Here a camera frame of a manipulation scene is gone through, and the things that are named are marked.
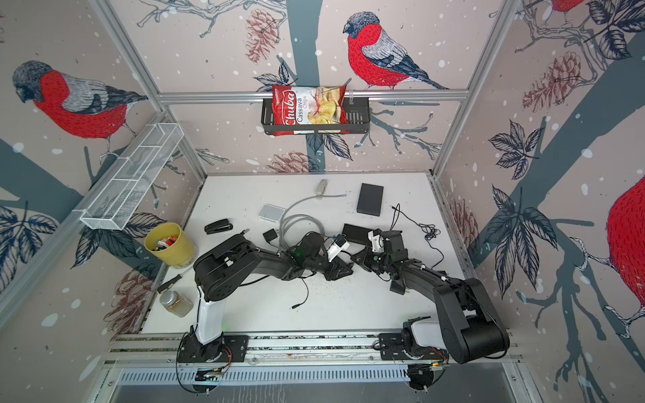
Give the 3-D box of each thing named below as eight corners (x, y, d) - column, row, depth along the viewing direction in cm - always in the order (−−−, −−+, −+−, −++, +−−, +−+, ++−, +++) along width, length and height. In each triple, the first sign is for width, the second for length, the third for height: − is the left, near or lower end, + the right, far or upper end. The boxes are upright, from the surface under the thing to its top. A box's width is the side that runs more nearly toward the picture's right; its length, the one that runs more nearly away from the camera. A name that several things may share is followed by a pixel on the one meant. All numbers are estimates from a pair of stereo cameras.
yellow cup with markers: (162, 269, 93) (138, 250, 81) (174, 243, 100) (153, 222, 88) (194, 268, 93) (174, 249, 81) (203, 243, 100) (187, 222, 88)
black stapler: (207, 236, 101) (204, 233, 99) (206, 227, 103) (204, 224, 101) (233, 228, 103) (231, 225, 101) (232, 220, 106) (230, 217, 104)
